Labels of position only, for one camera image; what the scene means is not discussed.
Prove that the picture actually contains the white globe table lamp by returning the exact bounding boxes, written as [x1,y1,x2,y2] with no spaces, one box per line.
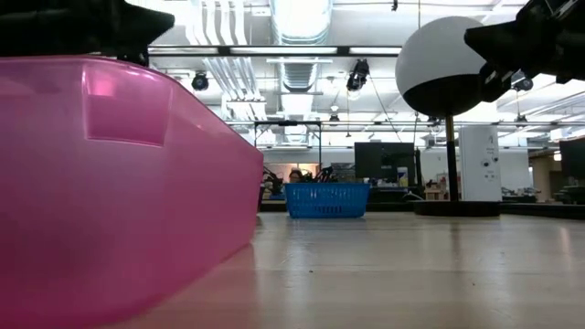
[395,16,503,218]

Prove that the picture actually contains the blue plastic mesh basket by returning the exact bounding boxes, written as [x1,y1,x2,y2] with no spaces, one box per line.
[283,182,371,219]

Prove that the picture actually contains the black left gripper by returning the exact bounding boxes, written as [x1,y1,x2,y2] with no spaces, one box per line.
[40,0,176,68]

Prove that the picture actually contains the black computer monitor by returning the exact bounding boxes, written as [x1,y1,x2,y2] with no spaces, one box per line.
[354,141,416,186]
[559,136,585,178]

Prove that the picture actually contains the black aluminium table frame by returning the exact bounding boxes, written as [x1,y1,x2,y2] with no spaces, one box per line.
[258,199,585,221]

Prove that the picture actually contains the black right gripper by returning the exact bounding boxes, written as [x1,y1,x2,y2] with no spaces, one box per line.
[463,0,585,102]

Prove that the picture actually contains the translucent pink plastic bin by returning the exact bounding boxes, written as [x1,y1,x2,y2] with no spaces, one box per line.
[0,54,265,328]

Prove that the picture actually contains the silver ceiling air duct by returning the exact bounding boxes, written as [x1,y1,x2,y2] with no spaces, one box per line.
[269,0,335,92]

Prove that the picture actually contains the black overhead beam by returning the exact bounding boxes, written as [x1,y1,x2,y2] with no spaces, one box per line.
[145,44,403,58]

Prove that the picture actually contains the black background rig frame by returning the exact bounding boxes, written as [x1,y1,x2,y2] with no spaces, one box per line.
[253,119,324,182]

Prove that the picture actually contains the black hanging ceiling camera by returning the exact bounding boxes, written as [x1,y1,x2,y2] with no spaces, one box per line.
[511,72,535,92]
[346,58,370,92]
[190,70,210,91]

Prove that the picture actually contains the white cabinet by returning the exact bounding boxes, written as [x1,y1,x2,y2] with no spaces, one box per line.
[458,125,503,202]

